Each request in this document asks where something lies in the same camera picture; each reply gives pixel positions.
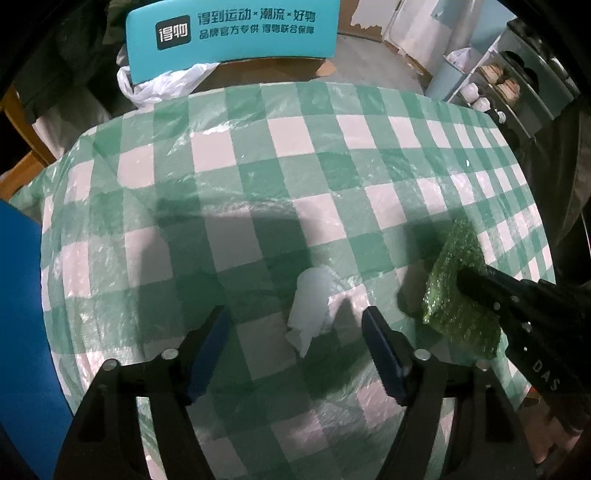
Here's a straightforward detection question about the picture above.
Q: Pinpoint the green checkered tablecloth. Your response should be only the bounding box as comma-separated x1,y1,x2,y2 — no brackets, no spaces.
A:
12,82,554,479

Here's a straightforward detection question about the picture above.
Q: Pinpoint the person right hand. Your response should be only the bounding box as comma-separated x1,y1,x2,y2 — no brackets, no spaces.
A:
518,400,590,479

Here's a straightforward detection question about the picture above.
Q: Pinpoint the green glitter sponge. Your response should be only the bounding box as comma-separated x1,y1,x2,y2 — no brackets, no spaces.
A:
423,218,501,360

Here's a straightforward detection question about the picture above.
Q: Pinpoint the teal shoe box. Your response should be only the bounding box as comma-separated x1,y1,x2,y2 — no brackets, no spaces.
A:
125,0,341,84

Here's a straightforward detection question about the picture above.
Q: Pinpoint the white plastic bag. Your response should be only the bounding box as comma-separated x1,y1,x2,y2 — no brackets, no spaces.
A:
116,45,219,109

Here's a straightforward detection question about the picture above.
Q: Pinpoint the small white crumpled paper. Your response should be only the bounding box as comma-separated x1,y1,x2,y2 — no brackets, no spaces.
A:
286,267,332,358

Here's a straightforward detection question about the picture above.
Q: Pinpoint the wooden louvered cabinet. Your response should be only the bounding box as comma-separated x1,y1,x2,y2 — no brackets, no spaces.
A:
1,84,56,201

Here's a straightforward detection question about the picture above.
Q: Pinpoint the grey shoe rack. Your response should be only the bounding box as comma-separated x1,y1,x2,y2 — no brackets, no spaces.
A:
426,18,579,150

